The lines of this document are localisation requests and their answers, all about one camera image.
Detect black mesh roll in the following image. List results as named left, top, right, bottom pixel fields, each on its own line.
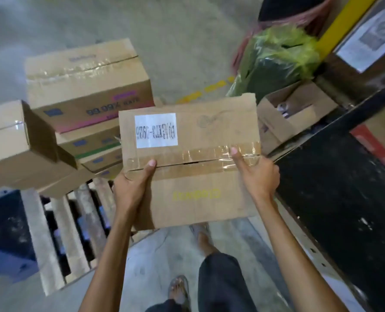
left=257, top=0, right=327, bottom=23

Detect person's left forearm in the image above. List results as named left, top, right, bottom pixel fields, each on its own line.
left=78, top=214, right=141, bottom=312

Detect green plastic bag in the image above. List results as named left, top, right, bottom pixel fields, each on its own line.
left=226, top=24, right=322, bottom=105

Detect person's left leg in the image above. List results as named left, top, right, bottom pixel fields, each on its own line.
left=169, top=276, right=190, bottom=306

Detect person's right forearm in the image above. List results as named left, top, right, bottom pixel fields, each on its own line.
left=254, top=198, right=350, bottom=312

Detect red lubrication cleaner boxes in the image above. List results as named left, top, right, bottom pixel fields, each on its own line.
left=349, top=100, right=385, bottom=180

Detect blue Glodway box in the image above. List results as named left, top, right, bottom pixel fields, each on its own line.
left=78, top=145, right=124, bottom=174
left=94, top=161, right=125, bottom=182

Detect notice paper in plastic sleeve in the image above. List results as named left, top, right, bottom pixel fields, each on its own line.
left=314, top=0, right=385, bottom=101

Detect person's leg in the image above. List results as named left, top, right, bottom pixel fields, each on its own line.
left=169, top=276, right=190, bottom=306
left=189, top=222, right=221, bottom=259

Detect pink striped Glodway box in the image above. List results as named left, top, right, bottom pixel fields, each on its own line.
left=24, top=38, right=155, bottom=134

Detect yellow steel column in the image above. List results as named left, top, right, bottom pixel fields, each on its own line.
left=315, top=0, right=381, bottom=61

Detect plain brown cardboard box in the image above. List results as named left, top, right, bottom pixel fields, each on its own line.
left=0, top=100, right=79, bottom=189

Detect wooden pallet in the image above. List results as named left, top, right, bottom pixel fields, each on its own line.
left=19, top=177, right=157, bottom=297

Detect person's left hand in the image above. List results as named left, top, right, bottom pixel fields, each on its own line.
left=112, top=159, right=157, bottom=221

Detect person's right hand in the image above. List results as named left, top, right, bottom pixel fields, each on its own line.
left=230, top=146, right=281, bottom=208

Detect cardboard box with white label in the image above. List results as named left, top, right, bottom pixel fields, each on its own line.
left=118, top=92, right=262, bottom=231

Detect blue pallet jack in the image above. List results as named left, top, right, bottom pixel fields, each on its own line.
left=0, top=187, right=40, bottom=284

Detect green striped Glodway box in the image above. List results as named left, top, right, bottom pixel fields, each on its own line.
left=55, top=118, right=122, bottom=161

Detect person's right leg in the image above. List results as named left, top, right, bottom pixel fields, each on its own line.
left=189, top=222, right=221, bottom=259

